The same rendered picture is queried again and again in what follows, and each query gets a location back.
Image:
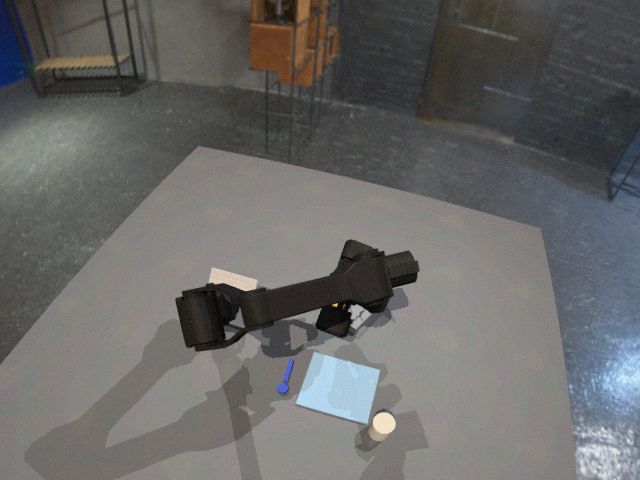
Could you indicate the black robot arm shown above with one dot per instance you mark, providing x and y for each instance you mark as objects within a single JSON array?
[{"x": 368, "y": 282}]

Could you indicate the light blue flat mat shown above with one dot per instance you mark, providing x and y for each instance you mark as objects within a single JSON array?
[{"x": 339, "y": 388}]

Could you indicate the grey dish rack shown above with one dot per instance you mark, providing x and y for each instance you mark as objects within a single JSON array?
[{"x": 359, "y": 318}]

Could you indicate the beige cylinder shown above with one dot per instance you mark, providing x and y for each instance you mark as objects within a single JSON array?
[{"x": 381, "y": 426}]

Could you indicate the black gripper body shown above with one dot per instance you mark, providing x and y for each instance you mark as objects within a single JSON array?
[{"x": 336, "y": 321}]

